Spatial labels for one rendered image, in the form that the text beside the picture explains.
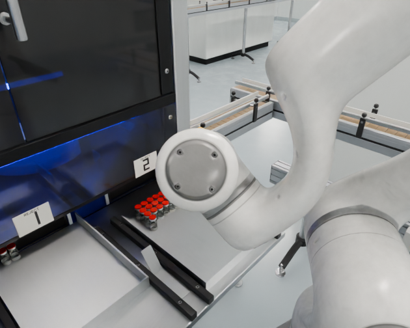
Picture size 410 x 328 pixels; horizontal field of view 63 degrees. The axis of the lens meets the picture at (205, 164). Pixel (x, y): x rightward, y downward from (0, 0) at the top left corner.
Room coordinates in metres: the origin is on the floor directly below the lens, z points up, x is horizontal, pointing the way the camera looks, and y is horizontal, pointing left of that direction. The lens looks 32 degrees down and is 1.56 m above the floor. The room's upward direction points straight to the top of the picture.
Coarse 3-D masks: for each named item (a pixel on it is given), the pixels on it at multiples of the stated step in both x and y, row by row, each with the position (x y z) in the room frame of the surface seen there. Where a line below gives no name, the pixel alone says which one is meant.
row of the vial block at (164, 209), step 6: (162, 204) 0.78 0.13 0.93; (168, 204) 0.78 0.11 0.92; (150, 210) 0.75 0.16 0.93; (156, 210) 0.75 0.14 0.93; (162, 210) 0.77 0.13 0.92; (168, 210) 0.78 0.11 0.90; (174, 210) 0.80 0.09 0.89; (144, 216) 0.73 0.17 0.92; (156, 216) 0.75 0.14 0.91; (162, 216) 0.76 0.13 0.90; (144, 222) 0.74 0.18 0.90
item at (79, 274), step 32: (32, 256) 0.62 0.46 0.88; (64, 256) 0.62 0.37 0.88; (96, 256) 0.62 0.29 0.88; (0, 288) 0.52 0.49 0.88; (32, 288) 0.52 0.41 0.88; (64, 288) 0.52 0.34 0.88; (96, 288) 0.52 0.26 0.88; (128, 288) 0.52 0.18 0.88; (32, 320) 0.44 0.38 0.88; (64, 320) 0.44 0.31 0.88; (96, 320) 0.42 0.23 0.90
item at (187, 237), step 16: (128, 224) 0.72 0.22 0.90; (144, 224) 0.74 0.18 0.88; (160, 224) 0.74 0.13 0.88; (176, 224) 0.74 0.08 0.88; (192, 224) 0.74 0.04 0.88; (208, 224) 0.74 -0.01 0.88; (160, 240) 0.68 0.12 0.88; (176, 240) 0.68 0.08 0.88; (192, 240) 0.68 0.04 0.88; (208, 240) 0.68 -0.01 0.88; (224, 240) 0.68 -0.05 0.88; (176, 256) 0.62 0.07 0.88; (192, 256) 0.62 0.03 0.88; (208, 256) 0.62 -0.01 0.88; (224, 256) 0.62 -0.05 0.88; (240, 256) 0.60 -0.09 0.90; (192, 272) 0.54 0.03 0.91; (208, 272) 0.57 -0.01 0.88; (224, 272) 0.56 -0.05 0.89; (208, 288) 0.52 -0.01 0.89
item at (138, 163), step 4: (152, 152) 0.88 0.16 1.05; (144, 156) 0.86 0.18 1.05; (148, 156) 0.87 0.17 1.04; (152, 156) 0.88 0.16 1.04; (156, 156) 0.89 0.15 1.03; (136, 160) 0.83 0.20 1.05; (140, 160) 0.84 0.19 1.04; (152, 160) 0.87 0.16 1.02; (136, 164) 0.83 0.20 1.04; (140, 164) 0.84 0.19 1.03; (148, 164) 0.86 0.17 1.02; (152, 164) 0.87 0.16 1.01; (136, 168) 0.83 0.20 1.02; (140, 168) 0.84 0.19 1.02; (152, 168) 0.87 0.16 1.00; (136, 172) 0.83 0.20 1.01; (140, 172) 0.84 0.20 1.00; (144, 172) 0.85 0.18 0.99; (136, 176) 0.83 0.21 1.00
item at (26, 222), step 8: (40, 208) 0.62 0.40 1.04; (48, 208) 0.64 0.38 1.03; (16, 216) 0.59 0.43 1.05; (24, 216) 0.60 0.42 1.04; (32, 216) 0.61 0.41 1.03; (40, 216) 0.62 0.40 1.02; (48, 216) 0.63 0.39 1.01; (16, 224) 0.58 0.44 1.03; (24, 224) 0.59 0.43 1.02; (32, 224) 0.60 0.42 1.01; (40, 224) 0.62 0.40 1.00; (24, 232) 0.59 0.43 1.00
